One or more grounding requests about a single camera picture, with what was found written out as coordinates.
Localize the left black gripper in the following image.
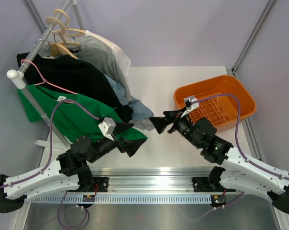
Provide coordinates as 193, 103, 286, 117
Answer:
88, 120, 146, 164

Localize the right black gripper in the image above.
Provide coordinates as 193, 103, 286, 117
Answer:
150, 106, 201, 149

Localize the green t shirt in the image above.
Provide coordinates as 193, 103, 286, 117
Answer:
16, 84, 148, 142

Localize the pink wire hanger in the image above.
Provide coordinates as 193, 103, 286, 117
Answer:
19, 58, 78, 105

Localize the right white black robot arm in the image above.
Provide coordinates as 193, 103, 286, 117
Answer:
150, 110, 289, 214

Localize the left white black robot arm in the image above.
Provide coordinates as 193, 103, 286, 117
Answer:
0, 122, 147, 213

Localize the light blue shirt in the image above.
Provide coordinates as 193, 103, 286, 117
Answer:
105, 75, 154, 131

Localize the white t shirt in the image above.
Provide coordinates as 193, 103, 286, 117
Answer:
79, 31, 131, 81

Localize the black t shirt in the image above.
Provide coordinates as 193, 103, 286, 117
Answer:
16, 52, 134, 123

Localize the grey t shirt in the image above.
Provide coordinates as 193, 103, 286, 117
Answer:
77, 42, 131, 101

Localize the wooden hanger front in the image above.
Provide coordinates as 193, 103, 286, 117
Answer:
50, 43, 78, 59

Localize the wooden hanger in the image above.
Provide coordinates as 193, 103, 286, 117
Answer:
46, 9, 86, 46
50, 43, 78, 59

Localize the wooden hanger rear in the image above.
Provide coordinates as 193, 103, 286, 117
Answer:
46, 9, 86, 46

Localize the orange plastic basket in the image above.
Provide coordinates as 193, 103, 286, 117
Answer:
173, 75, 256, 131

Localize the metal clothes rack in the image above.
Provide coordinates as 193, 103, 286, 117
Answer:
6, 0, 85, 148

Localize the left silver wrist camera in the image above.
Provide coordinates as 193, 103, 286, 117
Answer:
98, 117, 116, 141

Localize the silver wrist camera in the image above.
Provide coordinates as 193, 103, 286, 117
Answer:
181, 95, 199, 118
98, 117, 116, 141

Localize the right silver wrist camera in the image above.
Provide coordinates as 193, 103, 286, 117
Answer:
181, 95, 199, 118

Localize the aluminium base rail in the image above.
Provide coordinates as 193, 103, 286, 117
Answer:
89, 166, 243, 195

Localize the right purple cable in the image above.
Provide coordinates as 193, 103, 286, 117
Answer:
184, 93, 289, 222

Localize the purple cable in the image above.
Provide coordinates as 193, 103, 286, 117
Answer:
184, 93, 289, 222
0, 99, 101, 228

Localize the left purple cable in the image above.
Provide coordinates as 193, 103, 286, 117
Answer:
0, 99, 101, 228

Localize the slotted grey cable duct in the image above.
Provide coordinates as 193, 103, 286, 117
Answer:
33, 193, 212, 204

